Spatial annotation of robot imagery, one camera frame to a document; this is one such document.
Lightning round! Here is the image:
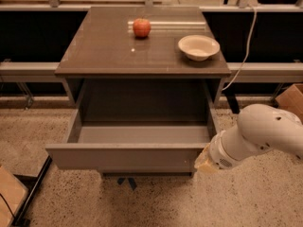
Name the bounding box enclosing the grey top drawer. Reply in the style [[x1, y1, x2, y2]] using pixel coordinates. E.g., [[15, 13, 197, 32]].
[[45, 79, 219, 175]]

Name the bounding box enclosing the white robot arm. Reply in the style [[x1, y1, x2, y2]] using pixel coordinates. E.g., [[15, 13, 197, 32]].
[[194, 104, 303, 173]]

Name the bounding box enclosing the grey drawer cabinet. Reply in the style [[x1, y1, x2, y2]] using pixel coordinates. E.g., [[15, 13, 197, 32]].
[[55, 7, 231, 101]]

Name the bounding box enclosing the cardboard box right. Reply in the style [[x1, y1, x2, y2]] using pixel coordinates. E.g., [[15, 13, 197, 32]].
[[276, 83, 303, 123]]

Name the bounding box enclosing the white bowl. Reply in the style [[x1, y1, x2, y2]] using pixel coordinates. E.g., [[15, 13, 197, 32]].
[[178, 35, 221, 61]]

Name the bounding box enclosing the red apple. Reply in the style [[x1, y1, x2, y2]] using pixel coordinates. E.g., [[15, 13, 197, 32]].
[[133, 18, 152, 38]]

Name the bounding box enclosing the black metal bar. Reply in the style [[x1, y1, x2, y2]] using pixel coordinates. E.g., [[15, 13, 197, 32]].
[[11, 156, 52, 227]]

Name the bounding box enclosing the wooden board bottom left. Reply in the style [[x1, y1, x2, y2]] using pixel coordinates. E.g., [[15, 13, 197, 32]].
[[0, 166, 27, 227]]

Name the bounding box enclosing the white cable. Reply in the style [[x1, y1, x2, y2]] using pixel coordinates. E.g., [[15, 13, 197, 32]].
[[221, 5, 258, 92]]

